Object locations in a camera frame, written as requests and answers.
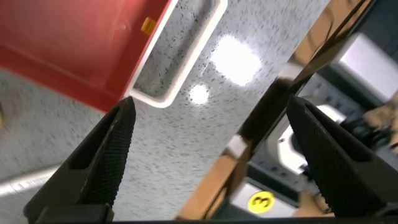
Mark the red drawer box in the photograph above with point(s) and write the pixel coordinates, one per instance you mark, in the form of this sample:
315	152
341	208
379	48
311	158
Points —
77	40

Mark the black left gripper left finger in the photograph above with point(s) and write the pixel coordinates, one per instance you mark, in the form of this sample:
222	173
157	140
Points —
102	161

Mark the yellow round number sticker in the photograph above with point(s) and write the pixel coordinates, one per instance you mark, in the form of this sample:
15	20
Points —
261	202

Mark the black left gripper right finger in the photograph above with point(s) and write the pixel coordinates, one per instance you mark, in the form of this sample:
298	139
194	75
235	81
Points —
335	168

